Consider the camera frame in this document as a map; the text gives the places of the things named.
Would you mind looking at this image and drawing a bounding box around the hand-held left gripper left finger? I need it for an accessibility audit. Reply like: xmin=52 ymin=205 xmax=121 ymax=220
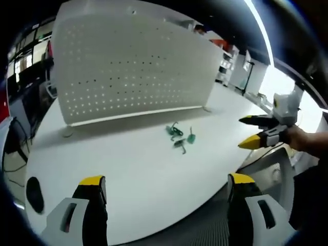
xmin=40 ymin=175 xmax=109 ymax=246

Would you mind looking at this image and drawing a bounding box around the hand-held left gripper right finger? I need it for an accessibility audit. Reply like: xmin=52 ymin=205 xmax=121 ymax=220
xmin=227 ymin=173 xmax=299 ymax=246

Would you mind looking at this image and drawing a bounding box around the green hook assembly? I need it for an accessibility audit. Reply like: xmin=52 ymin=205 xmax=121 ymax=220
xmin=188 ymin=126 xmax=197 ymax=145
xmin=173 ymin=138 xmax=188 ymax=155
xmin=165 ymin=121 xmax=185 ymax=141

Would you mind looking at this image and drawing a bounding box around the white perforated mounting plate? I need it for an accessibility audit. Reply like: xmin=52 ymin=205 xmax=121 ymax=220
xmin=52 ymin=0 xmax=224 ymax=138

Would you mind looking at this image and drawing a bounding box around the person's right hand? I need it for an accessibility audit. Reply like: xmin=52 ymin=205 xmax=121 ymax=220
xmin=284 ymin=125 xmax=321 ymax=157

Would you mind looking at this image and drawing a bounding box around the white chair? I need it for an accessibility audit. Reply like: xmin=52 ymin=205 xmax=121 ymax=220
xmin=237 ymin=147 xmax=296 ymax=224

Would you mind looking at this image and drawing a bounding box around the black oval table grommet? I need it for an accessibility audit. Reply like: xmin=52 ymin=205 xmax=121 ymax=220
xmin=26 ymin=176 xmax=45 ymax=214

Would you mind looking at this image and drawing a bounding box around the white shelf unit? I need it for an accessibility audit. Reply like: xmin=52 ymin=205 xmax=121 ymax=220
xmin=217 ymin=48 xmax=239 ymax=87

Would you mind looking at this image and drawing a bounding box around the ceiling light strip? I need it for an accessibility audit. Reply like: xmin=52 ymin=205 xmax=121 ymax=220
xmin=243 ymin=0 xmax=275 ymax=69

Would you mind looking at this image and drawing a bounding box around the dark monitor rack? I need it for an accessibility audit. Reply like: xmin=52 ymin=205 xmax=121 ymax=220
xmin=6 ymin=23 xmax=55 ymax=108

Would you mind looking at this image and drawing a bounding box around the black cable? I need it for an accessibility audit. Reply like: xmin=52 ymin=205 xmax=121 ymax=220
xmin=2 ymin=117 xmax=33 ymax=181

